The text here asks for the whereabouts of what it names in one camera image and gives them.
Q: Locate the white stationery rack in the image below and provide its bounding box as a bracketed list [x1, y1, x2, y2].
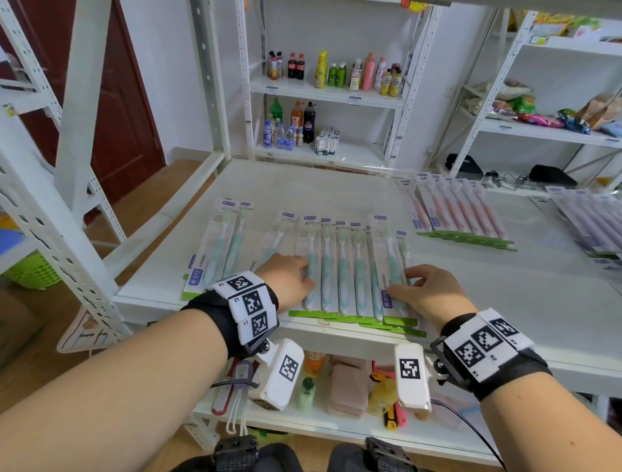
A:
[0, 0, 127, 273]

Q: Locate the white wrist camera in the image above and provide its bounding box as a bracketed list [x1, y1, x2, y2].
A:
[248, 338, 306, 412]
[393, 342, 433, 415]

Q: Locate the stack of blue folders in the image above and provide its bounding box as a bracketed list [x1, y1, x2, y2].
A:
[0, 228, 25, 256]

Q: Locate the white cord loop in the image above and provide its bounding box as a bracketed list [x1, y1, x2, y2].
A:
[225, 388, 251, 436]

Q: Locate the person's left hand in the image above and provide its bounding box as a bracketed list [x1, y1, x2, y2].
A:
[255, 252, 317, 314]

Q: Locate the yellow snack packet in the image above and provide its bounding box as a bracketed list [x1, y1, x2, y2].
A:
[532, 13, 574, 36]

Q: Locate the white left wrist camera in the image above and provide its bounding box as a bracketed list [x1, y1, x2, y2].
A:
[248, 338, 306, 412]

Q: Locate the line of pink toothbrush packets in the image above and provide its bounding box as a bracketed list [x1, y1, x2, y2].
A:
[397, 172, 518, 253]

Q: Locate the black pouch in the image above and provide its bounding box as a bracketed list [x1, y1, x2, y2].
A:
[444, 153, 485, 176]

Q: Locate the person's left forearm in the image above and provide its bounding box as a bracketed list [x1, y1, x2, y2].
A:
[0, 309, 229, 472]

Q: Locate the black right wrist strap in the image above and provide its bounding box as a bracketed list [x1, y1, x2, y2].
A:
[430, 307, 554, 402]

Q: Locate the green printed cardboard box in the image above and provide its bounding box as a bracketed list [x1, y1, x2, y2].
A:
[0, 287, 45, 370]

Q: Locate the small black box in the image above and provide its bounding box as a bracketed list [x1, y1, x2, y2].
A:
[527, 164, 579, 188]

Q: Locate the black right camera cable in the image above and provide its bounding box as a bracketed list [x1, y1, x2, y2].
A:
[430, 398, 509, 472]

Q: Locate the black left wrist strap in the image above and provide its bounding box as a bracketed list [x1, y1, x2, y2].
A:
[182, 270, 281, 360]

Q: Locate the red-brown wooden door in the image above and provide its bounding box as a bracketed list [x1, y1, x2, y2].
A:
[0, 0, 167, 224]

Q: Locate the red handled brush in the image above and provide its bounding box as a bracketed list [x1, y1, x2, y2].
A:
[211, 359, 239, 417]

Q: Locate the stack of pink cloths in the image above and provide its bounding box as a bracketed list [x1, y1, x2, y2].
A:
[328, 355, 373, 419]

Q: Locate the line of green toothbrush packets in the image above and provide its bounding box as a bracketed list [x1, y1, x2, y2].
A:
[252, 209, 428, 339]

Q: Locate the cluster of small white cartons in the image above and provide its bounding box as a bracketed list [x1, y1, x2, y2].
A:
[314, 127, 341, 156]

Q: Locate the row of colourful bottles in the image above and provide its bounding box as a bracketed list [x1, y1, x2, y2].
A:
[266, 50, 404, 98]

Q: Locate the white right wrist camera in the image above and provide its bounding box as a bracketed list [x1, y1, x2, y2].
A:
[393, 342, 433, 415]

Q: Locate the person's right forearm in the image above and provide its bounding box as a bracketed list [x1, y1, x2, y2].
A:
[478, 372, 622, 472]

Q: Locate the small green bottle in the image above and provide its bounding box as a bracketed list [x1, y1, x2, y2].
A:
[297, 377, 317, 414]

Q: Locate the orange plastic bottle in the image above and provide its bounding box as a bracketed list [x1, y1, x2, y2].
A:
[303, 351, 327, 378]

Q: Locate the pile of snack packets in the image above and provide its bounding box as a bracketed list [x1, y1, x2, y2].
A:
[485, 80, 622, 137]

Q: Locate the cluster of water and soda bottles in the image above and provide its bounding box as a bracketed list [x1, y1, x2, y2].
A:
[262, 96, 317, 150]

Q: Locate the yellow plastic bottle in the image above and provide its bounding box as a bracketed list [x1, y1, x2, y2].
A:
[367, 377, 399, 417]

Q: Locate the black wrist strap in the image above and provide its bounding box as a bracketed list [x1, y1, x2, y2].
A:
[182, 270, 281, 360]
[430, 307, 554, 402]

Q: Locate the green plastic basket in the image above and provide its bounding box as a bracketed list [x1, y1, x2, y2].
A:
[2, 252, 63, 291]

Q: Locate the cartoon print bag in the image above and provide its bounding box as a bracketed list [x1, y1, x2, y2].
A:
[57, 306, 115, 355]

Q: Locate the green bag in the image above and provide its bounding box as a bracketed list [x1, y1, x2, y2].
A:
[248, 427, 295, 446]

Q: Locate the person's right hand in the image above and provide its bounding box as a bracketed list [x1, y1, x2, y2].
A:
[387, 264, 478, 336]

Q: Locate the row of purple toothbrush packets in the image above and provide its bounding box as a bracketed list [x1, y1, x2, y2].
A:
[544, 184, 622, 261]

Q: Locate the pink plastic scraper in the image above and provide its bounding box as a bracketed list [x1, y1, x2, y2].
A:
[371, 362, 408, 431]

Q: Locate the white snack shelving unit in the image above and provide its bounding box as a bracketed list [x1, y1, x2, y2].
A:
[449, 9, 622, 188]

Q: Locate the white metal shelf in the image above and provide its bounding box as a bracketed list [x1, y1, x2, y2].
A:
[0, 0, 622, 472]

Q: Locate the green toothbrush packet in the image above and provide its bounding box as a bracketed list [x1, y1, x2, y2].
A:
[181, 196, 240, 302]
[221, 200, 255, 283]

